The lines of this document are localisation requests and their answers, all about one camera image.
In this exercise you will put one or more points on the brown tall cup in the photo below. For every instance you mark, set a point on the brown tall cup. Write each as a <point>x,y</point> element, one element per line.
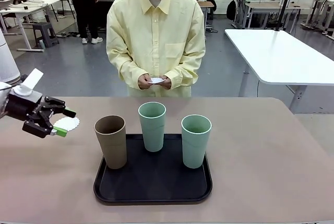
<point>112,145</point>

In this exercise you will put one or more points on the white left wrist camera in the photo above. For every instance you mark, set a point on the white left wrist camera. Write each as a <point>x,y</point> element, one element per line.
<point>32,79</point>

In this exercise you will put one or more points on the white rounded table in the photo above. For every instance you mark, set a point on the white rounded table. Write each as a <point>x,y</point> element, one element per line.
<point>281,54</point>

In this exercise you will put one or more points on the white desk with clutter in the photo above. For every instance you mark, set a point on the white desk with clutter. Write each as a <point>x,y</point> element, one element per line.
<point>26,7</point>

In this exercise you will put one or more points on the person in yellow shirt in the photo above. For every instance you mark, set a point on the person in yellow shirt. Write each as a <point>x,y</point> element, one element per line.
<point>155,33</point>

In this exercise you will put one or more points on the black plastic tray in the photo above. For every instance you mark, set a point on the black plastic tray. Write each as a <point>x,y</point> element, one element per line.
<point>154,182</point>

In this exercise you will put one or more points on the person in floral shirt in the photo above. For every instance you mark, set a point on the person in floral shirt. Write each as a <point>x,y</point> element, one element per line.
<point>84,7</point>

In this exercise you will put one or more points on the person's left forearm yellow sleeve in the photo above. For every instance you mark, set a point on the person's left forearm yellow sleeve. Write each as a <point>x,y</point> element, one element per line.
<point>182,73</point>

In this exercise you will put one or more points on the grey plastic stool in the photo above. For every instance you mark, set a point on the grey plastic stool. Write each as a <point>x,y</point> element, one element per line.
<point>45,34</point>

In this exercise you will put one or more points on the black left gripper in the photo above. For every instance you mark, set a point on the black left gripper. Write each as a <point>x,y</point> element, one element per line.
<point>22,104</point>

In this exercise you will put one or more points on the white paper doily coaster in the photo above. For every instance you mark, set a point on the white paper doily coaster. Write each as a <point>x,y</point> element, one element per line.
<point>66,123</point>
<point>156,80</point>

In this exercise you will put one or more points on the small teal bottle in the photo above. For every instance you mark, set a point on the small teal bottle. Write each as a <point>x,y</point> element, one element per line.
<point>41,44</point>

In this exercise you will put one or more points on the person's left hand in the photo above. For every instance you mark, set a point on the person's left hand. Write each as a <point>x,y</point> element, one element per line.
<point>167,84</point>

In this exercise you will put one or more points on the black backpack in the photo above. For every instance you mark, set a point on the black backpack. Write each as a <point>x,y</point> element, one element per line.
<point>231,10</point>

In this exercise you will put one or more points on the person's right hand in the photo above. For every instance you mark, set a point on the person's right hand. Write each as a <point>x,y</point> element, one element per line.
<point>143,81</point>

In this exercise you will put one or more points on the white cylinder pedestal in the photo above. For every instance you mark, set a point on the white cylinder pedestal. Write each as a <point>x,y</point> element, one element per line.
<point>7,62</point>

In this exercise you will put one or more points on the person's right forearm yellow sleeve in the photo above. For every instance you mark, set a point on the person's right forearm yellow sleeve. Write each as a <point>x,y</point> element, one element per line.
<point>130,72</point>

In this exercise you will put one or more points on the green tall cup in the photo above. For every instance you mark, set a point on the green tall cup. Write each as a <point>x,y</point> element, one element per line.
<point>152,132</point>
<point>194,148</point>

